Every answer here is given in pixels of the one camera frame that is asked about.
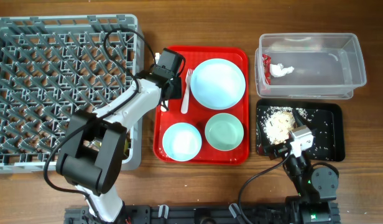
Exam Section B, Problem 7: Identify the leftover rice food waste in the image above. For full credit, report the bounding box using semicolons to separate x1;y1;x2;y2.
258;106;335;155

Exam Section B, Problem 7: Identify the white plastic spoon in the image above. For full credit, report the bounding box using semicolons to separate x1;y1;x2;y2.
160;100;168;112

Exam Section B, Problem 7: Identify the pink plastic fork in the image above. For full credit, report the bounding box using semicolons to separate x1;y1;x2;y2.
180;68;194;114

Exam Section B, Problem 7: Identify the green bowl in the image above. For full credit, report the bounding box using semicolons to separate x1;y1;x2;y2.
205;113;244;151

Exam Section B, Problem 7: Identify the small light blue saucer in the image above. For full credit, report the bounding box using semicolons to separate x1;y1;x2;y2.
162;123;202;162

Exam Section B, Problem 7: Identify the white tissue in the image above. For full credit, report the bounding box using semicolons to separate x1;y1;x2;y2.
269;63;294;78

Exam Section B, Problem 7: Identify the red snack wrapper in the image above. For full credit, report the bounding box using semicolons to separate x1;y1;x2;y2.
262;54;271;85

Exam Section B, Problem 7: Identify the yellow plastic cup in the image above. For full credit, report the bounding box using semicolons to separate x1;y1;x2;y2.
124;140;129;156

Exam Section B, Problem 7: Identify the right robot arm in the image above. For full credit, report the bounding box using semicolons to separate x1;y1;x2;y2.
263;140;341;223

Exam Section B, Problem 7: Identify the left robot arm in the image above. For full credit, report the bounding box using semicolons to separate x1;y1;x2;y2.
56;49;186;223

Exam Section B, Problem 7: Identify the black waste tray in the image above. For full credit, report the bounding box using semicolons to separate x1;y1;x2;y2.
256;99;345;162

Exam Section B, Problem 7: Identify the grey dishwasher rack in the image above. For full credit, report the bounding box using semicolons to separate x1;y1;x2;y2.
0;14;144;174

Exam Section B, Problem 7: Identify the large light blue plate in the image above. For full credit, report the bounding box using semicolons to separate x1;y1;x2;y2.
190;58;246;110

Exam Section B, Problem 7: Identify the red plastic tray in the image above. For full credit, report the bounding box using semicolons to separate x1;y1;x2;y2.
153;45;250;165

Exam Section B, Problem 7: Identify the clear plastic bin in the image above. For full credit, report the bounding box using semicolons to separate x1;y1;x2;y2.
254;33;367;99

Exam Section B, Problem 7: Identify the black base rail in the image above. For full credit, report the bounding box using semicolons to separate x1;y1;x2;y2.
63;202;341;224

